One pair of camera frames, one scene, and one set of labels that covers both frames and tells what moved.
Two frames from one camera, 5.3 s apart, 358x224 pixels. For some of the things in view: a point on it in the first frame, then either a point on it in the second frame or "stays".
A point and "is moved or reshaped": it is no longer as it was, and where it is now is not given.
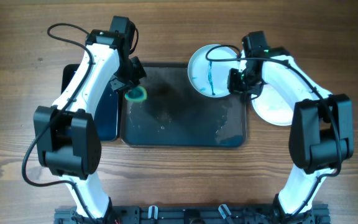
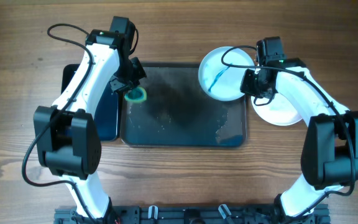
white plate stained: [210, 78] is moved or reshaped
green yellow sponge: [136, 95] stays
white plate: [273, 107] stays
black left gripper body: [128, 74] stays
